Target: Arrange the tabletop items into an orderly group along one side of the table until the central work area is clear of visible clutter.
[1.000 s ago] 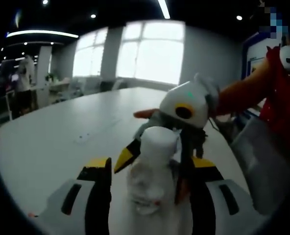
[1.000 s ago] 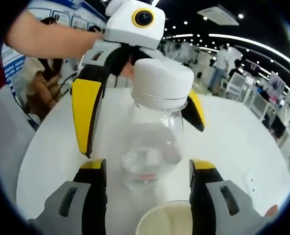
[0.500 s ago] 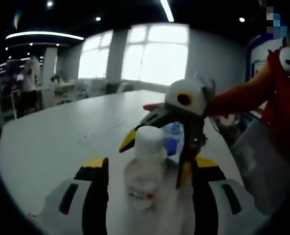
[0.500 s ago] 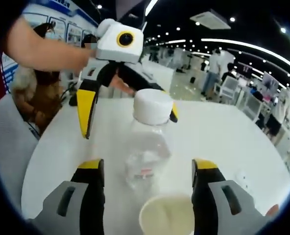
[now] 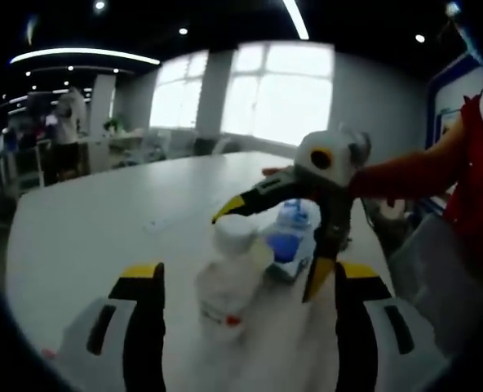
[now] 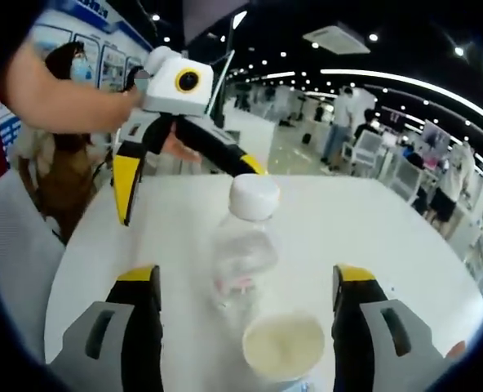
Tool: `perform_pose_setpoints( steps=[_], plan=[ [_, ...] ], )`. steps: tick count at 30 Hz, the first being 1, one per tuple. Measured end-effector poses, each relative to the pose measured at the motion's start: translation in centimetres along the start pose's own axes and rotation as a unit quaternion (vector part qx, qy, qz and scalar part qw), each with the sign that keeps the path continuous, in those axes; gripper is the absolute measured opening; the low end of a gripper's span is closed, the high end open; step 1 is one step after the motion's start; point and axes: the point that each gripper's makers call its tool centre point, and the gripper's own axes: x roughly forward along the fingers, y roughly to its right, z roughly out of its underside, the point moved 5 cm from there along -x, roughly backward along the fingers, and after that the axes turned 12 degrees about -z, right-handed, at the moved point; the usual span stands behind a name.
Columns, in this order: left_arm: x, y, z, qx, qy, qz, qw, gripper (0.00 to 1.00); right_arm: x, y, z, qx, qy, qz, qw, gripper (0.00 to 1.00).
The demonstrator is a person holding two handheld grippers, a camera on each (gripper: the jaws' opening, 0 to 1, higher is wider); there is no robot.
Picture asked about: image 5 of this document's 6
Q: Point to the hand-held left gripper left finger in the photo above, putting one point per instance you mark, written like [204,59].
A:
[147,326]

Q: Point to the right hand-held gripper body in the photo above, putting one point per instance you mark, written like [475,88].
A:
[339,163]

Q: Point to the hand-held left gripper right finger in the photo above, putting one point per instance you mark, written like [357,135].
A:
[351,326]

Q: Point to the clear packet with blue pad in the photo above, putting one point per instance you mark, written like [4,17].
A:
[284,249]

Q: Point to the clear bottle with red label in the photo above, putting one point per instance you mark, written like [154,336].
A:
[225,277]

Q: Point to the white tabletop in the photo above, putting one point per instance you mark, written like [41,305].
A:
[103,228]

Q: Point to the person's right hand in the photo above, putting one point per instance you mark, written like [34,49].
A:
[277,171]

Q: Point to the person's left hand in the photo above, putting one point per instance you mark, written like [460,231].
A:
[49,354]

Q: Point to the large bright window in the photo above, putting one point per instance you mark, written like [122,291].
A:
[282,94]

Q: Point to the person's grey garment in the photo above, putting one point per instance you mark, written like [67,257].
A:
[449,286]

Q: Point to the blue framed board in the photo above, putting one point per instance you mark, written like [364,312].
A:
[437,106]

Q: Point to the narrow bright window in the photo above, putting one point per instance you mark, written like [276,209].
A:
[178,94]

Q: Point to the person in red sleeve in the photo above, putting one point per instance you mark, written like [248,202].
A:
[478,183]

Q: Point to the straight ceiling light strip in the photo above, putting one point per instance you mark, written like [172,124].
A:
[296,18]

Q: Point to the potted green plant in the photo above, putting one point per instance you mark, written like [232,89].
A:
[113,124]

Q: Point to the curved ceiling light strip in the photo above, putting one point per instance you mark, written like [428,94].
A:
[82,53]

